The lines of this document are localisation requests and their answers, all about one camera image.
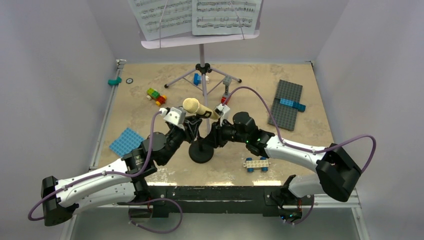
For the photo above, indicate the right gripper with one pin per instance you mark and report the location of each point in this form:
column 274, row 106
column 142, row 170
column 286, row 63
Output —
column 215, row 138

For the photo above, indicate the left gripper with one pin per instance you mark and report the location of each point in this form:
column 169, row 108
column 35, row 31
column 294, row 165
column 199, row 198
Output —
column 190, row 132

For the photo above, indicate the black microphone stand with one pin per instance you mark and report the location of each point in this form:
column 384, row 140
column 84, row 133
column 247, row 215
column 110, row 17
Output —
column 198, row 151

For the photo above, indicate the cream toy microphone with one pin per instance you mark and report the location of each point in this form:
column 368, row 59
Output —
column 193, row 106

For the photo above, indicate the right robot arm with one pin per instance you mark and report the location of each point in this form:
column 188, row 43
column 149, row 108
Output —
column 335, row 173

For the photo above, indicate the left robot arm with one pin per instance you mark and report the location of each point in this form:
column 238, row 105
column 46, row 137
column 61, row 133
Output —
column 121, row 181

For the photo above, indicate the blue white brick stack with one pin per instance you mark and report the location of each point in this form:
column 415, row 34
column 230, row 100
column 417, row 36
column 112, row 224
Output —
column 197, row 79

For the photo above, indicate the white brick car blue wheels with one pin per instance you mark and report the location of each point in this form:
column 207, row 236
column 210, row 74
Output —
column 251, row 164

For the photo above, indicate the colourful toy brick car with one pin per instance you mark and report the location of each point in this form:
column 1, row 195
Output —
column 153, row 94

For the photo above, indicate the grey girder red brick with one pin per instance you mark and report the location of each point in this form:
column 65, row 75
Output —
column 226, row 82

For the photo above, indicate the light blue building baseplate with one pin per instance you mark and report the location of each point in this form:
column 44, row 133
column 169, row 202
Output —
column 126, row 142

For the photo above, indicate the dark grey building baseplate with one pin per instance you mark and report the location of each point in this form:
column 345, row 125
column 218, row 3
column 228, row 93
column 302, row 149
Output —
column 285, row 117

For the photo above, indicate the blue bricks on grey plate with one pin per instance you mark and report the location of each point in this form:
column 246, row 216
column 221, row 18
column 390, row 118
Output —
column 293, row 104

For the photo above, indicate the teal brick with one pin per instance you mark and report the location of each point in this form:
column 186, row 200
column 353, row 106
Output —
column 114, row 82

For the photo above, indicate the lilac music stand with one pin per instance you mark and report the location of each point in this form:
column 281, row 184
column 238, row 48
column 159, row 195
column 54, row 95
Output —
column 204, row 68

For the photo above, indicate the right sheet music page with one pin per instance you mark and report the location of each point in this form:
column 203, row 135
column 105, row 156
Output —
column 225, row 17

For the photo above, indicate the sheet music page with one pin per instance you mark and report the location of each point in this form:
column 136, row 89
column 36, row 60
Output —
column 162, row 18
column 225, row 17

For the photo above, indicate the left sheet music page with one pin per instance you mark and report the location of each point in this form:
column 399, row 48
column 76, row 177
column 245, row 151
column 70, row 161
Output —
column 162, row 18

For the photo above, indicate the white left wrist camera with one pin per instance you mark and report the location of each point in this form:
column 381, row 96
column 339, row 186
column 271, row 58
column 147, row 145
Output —
column 174, row 117

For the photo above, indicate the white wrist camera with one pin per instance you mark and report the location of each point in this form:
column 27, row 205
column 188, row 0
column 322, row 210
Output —
column 174, row 117
column 223, row 111

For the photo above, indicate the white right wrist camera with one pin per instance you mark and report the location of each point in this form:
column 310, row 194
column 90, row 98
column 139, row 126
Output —
column 223, row 111

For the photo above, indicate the black table front rail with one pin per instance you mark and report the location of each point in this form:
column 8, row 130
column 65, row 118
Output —
column 268, row 201

